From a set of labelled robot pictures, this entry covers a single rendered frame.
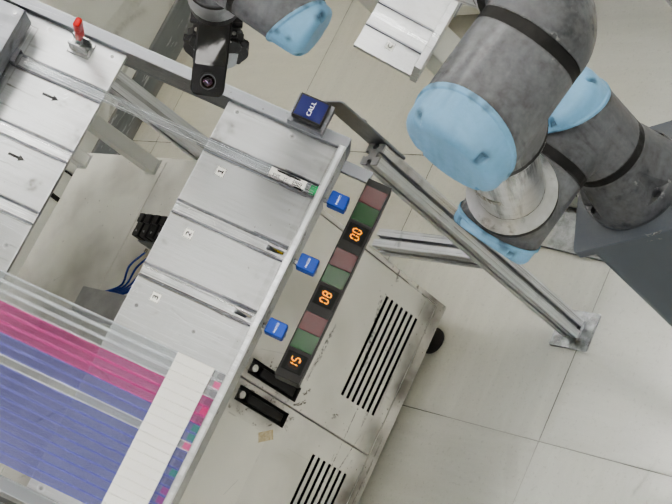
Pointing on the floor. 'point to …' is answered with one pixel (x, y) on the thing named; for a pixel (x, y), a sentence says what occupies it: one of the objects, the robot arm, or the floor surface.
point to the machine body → (320, 243)
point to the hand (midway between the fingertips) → (217, 68)
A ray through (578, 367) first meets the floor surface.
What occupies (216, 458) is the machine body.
